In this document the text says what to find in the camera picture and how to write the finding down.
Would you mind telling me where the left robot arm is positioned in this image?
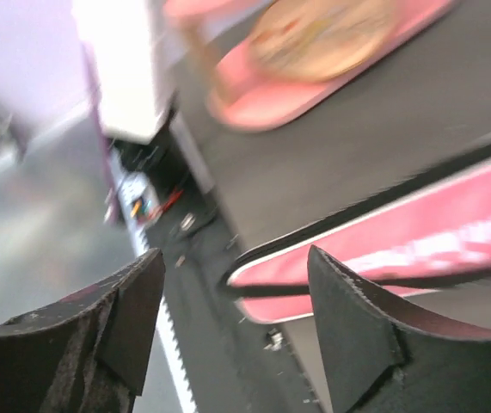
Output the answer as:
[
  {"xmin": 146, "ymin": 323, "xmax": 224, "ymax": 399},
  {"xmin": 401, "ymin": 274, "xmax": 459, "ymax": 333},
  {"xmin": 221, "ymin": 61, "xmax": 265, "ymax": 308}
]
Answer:
[{"xmin": 73, "ymin": 0, "xmax": 176, "ymax": 145}]

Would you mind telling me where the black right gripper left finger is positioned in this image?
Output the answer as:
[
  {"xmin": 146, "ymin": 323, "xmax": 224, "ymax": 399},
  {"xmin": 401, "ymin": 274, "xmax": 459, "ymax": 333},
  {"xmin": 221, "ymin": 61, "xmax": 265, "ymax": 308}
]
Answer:
[{"xmin": 0, "ymin": 249, "xmax": 165, "ymax": 413}]

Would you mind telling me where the grey slotted cable duct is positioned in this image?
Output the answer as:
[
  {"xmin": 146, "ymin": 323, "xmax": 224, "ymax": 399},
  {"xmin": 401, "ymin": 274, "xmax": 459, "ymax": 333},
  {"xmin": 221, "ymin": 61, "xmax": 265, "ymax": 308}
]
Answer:
[{"xmin": 116, "ymin": 172, "xmax": 198, "ymax": 413}]

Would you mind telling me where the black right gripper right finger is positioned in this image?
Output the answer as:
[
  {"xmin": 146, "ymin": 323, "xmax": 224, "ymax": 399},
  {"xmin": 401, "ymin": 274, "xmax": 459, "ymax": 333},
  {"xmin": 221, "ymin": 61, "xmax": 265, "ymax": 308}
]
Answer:
[{"xmin": 308, "ymin": 247, "xmax": 491, "ymax": 413}]

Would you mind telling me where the pink two-tier side table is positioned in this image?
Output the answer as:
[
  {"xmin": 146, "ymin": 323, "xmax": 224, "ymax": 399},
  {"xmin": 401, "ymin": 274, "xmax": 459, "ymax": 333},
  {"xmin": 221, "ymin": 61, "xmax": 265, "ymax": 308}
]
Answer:
[{"xmin": 164, "ymin": 0, "xmax": 455, "ymax": 132}]

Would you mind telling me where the pink racket bag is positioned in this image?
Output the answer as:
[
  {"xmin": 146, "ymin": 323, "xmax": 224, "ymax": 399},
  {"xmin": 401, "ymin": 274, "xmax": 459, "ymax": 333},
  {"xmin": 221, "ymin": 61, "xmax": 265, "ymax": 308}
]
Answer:
[{"xmin": 220, "ymin": 140, "xmax": 491, "ymax": 324}]

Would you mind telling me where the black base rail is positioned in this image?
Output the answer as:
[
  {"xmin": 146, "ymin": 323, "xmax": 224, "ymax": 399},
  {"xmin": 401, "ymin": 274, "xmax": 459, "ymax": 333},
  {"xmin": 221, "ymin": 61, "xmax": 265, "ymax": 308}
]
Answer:
[{"xmin": 115, "ymin": 128, "xmax": 328, "ymax": 413}]

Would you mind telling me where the round embroidered fan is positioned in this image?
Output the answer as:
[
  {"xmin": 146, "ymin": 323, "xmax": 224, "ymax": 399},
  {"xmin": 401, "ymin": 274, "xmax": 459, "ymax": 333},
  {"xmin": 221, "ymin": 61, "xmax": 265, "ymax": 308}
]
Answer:
[{"xmin": 249, "ymin": 0, "xmax": 399, "ymax": 82}]

